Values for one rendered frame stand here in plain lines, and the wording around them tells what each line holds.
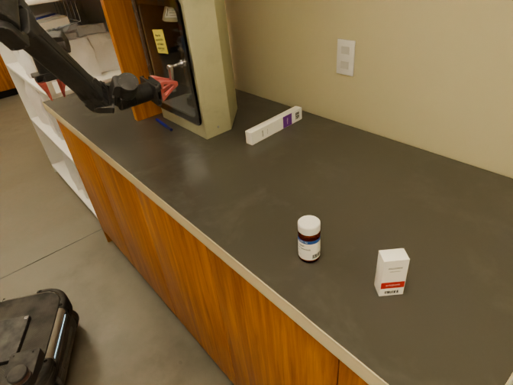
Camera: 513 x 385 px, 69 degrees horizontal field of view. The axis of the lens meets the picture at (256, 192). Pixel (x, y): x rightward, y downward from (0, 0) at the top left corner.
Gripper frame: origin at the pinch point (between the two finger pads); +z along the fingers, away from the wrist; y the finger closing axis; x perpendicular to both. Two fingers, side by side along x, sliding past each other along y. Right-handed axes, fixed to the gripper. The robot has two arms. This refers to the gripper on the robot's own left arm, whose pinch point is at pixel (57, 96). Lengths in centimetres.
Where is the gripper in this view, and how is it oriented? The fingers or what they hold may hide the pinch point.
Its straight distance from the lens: 158.5
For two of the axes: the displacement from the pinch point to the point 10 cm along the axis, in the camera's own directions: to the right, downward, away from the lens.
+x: -6.5, -3.8, 6.6
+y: 7.5, -4.2, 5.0
